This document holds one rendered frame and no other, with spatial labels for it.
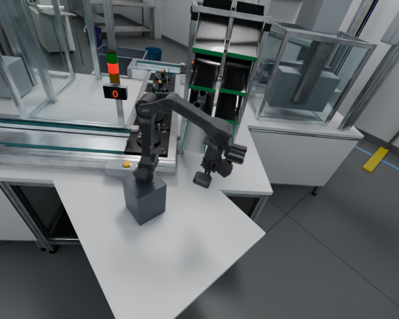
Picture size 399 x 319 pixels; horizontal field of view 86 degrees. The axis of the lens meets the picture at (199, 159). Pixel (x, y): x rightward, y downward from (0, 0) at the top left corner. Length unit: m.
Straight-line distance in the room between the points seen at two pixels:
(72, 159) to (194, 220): 0.72
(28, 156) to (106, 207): 0.50
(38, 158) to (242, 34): 1.19
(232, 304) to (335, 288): 0.89
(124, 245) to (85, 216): 0.24
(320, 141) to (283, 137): 0.36
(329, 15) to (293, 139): 0.93
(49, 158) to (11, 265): 1.05
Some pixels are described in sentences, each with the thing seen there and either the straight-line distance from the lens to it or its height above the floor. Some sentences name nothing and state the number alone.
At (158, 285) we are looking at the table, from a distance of 0.95.
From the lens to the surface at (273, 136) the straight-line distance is 2.01.
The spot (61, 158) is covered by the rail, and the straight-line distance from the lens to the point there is 1.33.
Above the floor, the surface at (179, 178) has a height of 0.86.
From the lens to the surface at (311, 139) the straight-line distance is 2.19.
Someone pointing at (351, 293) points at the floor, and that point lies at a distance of 2.37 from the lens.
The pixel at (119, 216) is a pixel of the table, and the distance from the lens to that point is 1.10.
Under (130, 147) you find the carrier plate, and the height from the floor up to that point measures 0.97.
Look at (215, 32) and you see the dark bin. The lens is 1.12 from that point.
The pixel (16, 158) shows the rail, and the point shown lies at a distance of 1.45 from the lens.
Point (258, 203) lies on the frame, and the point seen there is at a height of 0.73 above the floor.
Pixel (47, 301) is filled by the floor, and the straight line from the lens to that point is 1.97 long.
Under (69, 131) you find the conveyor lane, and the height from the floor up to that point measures 0.92.
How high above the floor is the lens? 1.76
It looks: 41 degrees down
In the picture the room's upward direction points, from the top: 10 degrees clockwise
